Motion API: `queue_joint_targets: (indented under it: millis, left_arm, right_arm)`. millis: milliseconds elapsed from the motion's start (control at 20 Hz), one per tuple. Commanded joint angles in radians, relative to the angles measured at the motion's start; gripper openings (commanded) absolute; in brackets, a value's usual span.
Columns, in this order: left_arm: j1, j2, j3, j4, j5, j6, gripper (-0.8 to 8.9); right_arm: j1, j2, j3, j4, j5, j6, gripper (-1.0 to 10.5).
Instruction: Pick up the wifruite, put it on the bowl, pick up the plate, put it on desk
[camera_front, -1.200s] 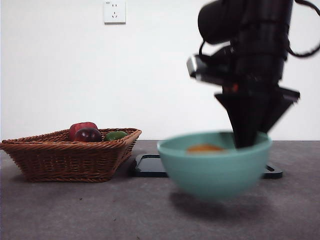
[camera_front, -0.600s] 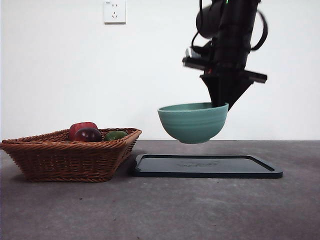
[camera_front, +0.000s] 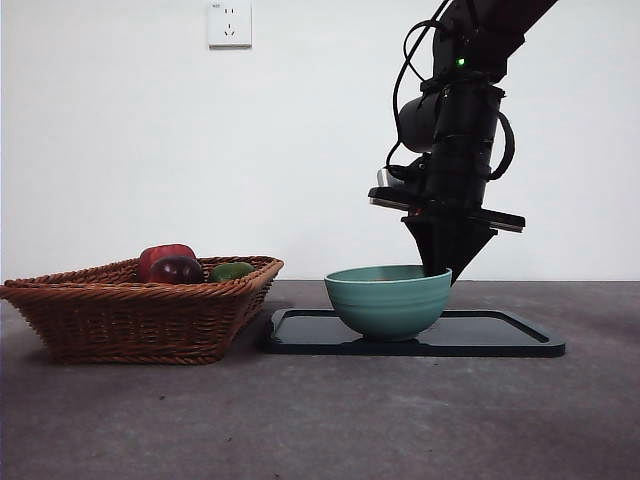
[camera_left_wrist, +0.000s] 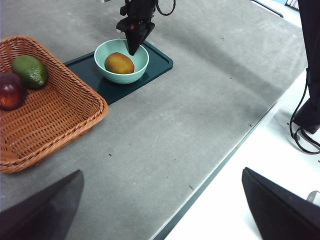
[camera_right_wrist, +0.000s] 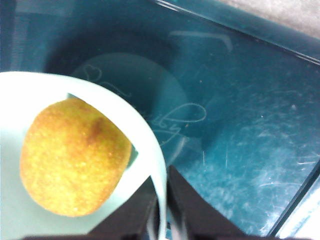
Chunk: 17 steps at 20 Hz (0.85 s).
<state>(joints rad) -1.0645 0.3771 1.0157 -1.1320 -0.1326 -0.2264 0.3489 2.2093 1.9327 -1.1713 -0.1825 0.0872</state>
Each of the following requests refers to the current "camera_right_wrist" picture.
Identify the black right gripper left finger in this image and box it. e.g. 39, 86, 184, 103
23, 174, 161, 240

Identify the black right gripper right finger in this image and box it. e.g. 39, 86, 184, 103
166, 165, 274, 240

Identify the teal ribbed bowl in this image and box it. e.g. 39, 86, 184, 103
0, 71, 168, 240

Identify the dark green rectangular tray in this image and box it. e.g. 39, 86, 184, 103
0, 0, 320, 240

